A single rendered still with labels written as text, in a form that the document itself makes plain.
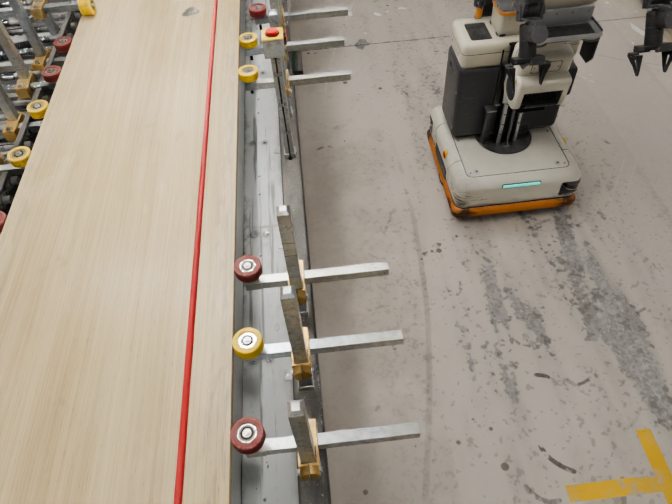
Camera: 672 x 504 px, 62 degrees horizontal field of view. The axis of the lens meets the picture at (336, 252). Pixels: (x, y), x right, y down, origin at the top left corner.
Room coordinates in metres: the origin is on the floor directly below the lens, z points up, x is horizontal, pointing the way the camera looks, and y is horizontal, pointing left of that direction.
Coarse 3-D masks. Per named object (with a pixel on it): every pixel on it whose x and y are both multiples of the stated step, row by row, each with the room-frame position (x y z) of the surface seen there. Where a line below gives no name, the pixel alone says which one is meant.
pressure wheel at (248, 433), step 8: (240, 424) 0.53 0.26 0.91; (248, 424) 0.53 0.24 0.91; (256, 424) 0.53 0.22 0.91; (232, 432) 0.51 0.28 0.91; (240, 432) 0.51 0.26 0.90; (248, 432) 0.51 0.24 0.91; (256, 432) 0.51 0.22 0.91; (264, 432) 0.51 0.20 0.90; (232, 440) 0.49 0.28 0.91; (240, 440) 0.49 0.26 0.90; (248, 440) 0.49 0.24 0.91; (256, 440) 0.49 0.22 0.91; (264, 440) 0.50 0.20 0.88; (240, 448) 0.47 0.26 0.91; (248, 448) 0.47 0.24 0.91; (256, 448) 0.48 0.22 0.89
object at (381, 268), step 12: (360, 264) 1.03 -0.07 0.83; (372, 264) 1.03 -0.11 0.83; (384, 264) 1.03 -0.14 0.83; (264, 276) 1.02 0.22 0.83; (276, 276) 1.01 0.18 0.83; (312, 276) 1.00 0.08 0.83; (324, 276) 1.00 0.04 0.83; (336, 276) 1.00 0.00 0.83; (348, 276) 1.00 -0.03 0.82; (360, 276) 1.01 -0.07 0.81; (372, 276) 1.01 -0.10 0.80; (252, 288) 0.99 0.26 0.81
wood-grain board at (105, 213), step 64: (128, 0) 2.68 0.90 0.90; (192, 0) 2.63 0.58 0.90; (64, 64) 2.17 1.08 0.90; (128, 64) 2.13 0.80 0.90; (192, 64) 2.09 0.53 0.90; (64, 128) 1.73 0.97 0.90; (128, 128) 1.70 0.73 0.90; (192, 128) 1.67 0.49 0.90; (64, 192) 1.38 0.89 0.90; (128, 192) 1.36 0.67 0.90; (192, 192) 1.33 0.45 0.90; (0, 256) 1.12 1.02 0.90; (64, 256) 1.10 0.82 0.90; (128, 256) 1.08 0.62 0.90; (192, 256) 1.06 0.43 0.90; (0, 320) 0.89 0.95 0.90; (64, 320) 0.87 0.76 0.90; (128, 320) 0.85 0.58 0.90; (0, 384) 0.69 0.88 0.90; (64, 384) 0.68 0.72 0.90; (128, 384) 0.66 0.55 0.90; (192, 384) 0.65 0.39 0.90; (0, 448) 0.52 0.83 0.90; (64, 448) 0.51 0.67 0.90; (128, 448) 0.50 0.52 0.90; (192, 448) 0.48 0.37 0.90
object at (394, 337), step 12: (348, 336) 0.78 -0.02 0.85; (360, 336) 0.78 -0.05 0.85; (372, 336) 0.77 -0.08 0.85; (384, 336) 0.77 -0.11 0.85; (396, 336) 0.77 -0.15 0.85; (264, 348) 0.76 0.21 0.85; (276, 348) 0.76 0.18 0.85; (288, 348) 0.76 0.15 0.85; (312, 348) 0.75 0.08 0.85; (324, 348) 0.75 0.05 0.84; (336, 348) 0.75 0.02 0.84; (348, 348) 0.75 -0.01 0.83; (360, 348) 0.75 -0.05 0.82; (252, 360) 0.74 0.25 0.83
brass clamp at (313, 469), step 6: (312, 420) 0.56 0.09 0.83; (312, 426) 0.54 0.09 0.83; (312, 432) 0.53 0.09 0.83; (318, 450) 0.49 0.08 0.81; (318, 456) 0.47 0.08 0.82; (300, 462) 0.46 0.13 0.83; (306, 462) 0.46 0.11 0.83; (312, 462) 0.45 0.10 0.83; (318, 462) 0.45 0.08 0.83; (300, 468) 0.45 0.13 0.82; (306, 468) 0.44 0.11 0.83; (312, 468) 0.44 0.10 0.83; (318, 468) 0.44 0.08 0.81; (300, 474) 0.43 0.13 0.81; (306, 474) 0.43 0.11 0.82; (312, 474) 0.43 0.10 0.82; (318, 474) 0.43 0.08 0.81
